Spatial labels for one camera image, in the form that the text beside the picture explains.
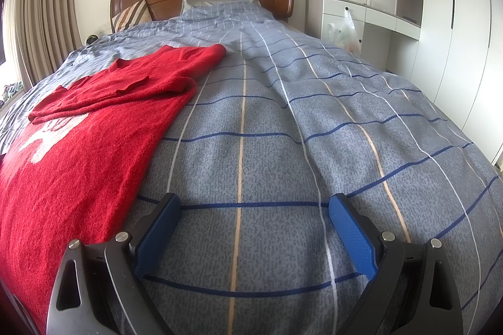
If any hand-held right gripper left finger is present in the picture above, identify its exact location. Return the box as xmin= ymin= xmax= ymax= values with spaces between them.
xmin=46 ymin=192 xmax=182 ymax=335

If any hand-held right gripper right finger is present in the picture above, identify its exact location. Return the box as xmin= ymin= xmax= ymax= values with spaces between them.
xmin=329 ymin=193 xmax=464 ymax=335

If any red knitted sweater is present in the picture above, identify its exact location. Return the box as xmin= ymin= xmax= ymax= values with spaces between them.
xmin=0 ymin=43 xmax=226 ymax=335

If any blue checked duvet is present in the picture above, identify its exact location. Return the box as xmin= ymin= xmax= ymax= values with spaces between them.
xmin=0 ymin=1 xmax=503 ymax=335

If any white plastic bag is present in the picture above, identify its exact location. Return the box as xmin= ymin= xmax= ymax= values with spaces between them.
xmin=329 ymin=8 xmax=362 ymax=56

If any colourful clutter pile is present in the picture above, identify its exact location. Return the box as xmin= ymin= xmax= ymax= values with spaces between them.
xmin=0 ymin=81 xmax=24 ymax=104

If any white wardrobe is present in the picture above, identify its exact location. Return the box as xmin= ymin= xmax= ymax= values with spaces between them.
xmin=395 ymin=0 xmax=503 ymax=163

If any striped pillow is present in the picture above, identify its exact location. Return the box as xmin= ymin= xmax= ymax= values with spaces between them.
xmin=113 ymin=0 xmax=152 ymax=32

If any white built-in desk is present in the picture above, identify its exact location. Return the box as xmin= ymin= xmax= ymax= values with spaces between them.
xmin=305 ymin=0 xmax=423 ymax=76

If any grey-blue pillow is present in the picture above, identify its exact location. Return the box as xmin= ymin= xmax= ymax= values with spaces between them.
xmin=181 ymin=0 xmax=261 ymax=15

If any beige curtain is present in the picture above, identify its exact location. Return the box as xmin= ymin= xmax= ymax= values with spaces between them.
xmin=2 ymin=0 xmax=85 ymax=88

